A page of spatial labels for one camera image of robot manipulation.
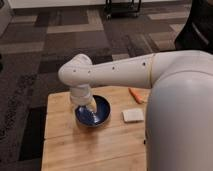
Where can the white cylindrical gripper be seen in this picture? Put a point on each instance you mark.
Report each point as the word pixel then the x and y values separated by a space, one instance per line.
pixel 81 95

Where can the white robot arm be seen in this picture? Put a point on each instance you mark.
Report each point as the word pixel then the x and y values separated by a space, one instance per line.
pixel 179 113

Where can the dark blue ceramic bowl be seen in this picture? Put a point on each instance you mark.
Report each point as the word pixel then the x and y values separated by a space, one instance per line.
pixel 90 118

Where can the orange carrot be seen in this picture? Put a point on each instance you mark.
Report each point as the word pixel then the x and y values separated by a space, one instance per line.
pixel 136 95

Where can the black rolling cart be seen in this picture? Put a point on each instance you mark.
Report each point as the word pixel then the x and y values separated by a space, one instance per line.
pixel 122 8

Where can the black office chair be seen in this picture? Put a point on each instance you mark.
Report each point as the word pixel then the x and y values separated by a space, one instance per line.
pixel 197 33

